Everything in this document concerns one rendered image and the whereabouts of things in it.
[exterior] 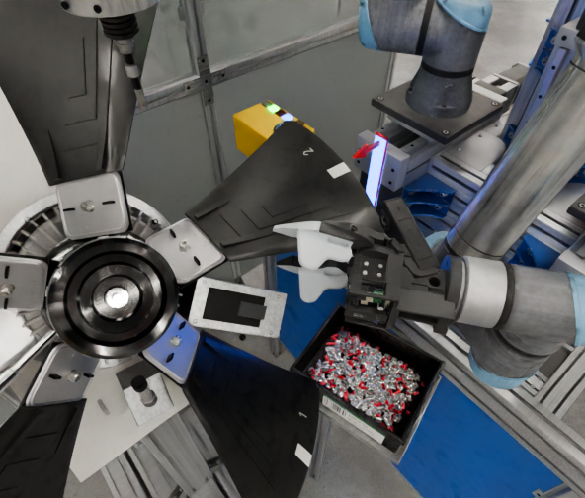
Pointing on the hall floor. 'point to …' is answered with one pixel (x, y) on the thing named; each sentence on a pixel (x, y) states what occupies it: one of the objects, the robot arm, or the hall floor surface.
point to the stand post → (178, 454)
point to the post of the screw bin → (320, 446)
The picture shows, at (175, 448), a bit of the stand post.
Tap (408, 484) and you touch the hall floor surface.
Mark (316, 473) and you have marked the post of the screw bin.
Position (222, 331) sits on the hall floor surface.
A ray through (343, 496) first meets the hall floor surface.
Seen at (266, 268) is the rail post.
